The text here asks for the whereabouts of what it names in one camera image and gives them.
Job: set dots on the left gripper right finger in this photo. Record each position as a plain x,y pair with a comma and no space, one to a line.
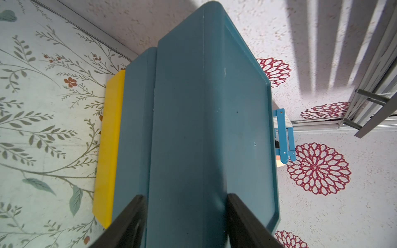
244,229

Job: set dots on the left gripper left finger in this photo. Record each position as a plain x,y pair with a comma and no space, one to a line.
128,229

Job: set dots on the teal drawer cabinet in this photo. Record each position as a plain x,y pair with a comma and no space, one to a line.
198,126

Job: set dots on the yellow block behind cabinet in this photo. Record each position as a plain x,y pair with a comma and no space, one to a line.
108,150

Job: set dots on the blue white toy crib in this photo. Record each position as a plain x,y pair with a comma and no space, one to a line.
284,137

